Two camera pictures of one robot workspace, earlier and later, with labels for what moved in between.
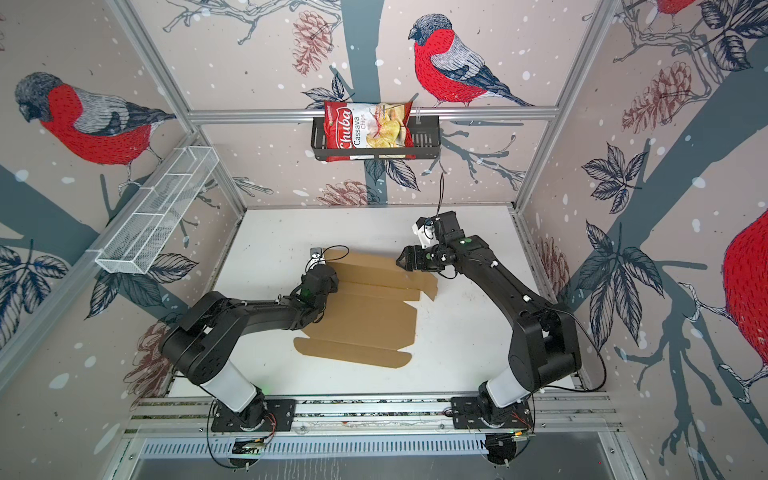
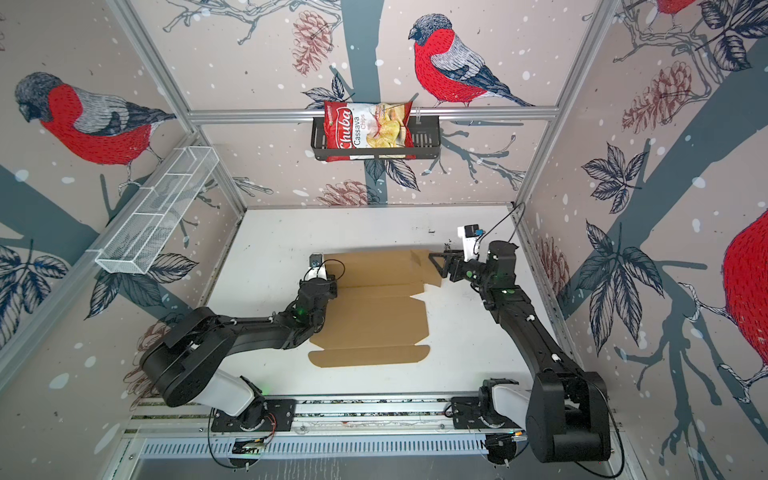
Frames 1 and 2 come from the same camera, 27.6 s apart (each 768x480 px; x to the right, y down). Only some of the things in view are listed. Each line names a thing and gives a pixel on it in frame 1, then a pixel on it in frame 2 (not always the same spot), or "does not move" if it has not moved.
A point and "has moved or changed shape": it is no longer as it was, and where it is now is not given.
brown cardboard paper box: x=369 y=318 has moved or changed shape
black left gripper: x=334 y=283 does not move
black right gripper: x=411 y=255 to x=451 y=262
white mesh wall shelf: x=141 y=234 does not move
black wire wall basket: x=427 y=137 does not move
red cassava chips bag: x=367 y=125 does not move
